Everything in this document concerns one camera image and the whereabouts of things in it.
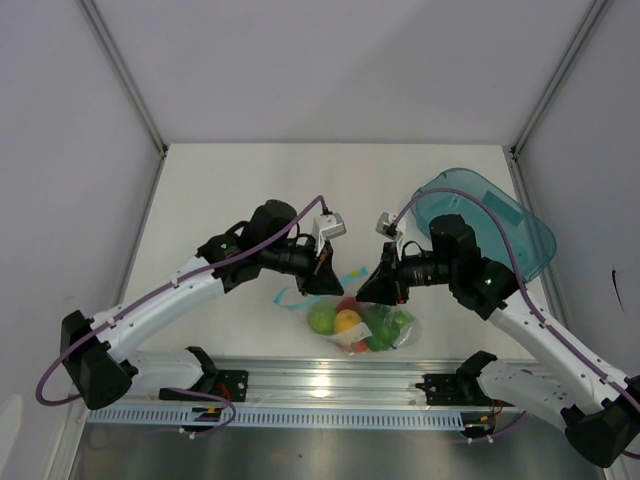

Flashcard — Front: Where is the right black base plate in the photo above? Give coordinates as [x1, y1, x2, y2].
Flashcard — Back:
[414, 373, 492, 407]

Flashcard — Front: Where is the clear zip bag teal zipper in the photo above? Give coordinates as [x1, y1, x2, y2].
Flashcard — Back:
[273, 267, 422, 355]

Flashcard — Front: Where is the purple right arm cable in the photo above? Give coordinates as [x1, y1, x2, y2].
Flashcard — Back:
[387, 187, 640, 459]

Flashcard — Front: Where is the light green toy pepper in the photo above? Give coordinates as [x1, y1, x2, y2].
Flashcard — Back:
[391, 309, 415, 333]

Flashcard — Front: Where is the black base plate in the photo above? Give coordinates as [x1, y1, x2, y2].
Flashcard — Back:
[414, 373, 492, 407]
[159, 370, 249, 403]

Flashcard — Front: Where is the white slotted cable duct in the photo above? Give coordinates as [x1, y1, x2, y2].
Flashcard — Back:
[87, 405, 465, 431]

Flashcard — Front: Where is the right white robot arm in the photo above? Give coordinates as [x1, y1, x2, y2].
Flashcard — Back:
[356, 213, 639, 468]

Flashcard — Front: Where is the dark green toy bell pepper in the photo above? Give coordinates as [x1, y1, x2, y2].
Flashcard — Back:
[363, 304, 400, 352]

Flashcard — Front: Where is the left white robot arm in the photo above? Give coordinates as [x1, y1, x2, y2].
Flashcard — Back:
[60, 200, 346, 410]

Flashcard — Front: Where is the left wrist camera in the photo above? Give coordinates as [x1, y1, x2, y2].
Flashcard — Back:
[312, 213, 347, 241]

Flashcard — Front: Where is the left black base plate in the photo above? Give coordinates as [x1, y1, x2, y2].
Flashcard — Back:
[159, 370, 249, 403]

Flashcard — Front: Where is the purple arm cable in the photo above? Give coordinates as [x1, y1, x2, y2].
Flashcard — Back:
[387, 187, 640, 459]
[34, 195, 331, 405]

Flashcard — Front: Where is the teal plastic tub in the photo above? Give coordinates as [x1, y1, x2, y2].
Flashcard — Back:
[411, 168, 556, 283]

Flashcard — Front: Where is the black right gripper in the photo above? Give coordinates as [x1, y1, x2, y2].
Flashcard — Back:
[356, 242, 456, 307]

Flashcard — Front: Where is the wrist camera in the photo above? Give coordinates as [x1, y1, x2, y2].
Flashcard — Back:
[375, 212, 406, 243]
[312, 213, 347, 241]

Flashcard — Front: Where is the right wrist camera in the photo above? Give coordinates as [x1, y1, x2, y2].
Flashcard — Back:
[375, 212, 406, 243]

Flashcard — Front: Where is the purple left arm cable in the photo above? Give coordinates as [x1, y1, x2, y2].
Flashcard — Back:
[34, 195, 331, 405]

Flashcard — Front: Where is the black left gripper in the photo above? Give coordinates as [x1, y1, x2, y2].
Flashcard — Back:
[261, 233, 344, 296]

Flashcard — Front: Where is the aluminium mounting rail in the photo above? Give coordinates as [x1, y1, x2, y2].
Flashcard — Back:
[67, 355, 551, 414]

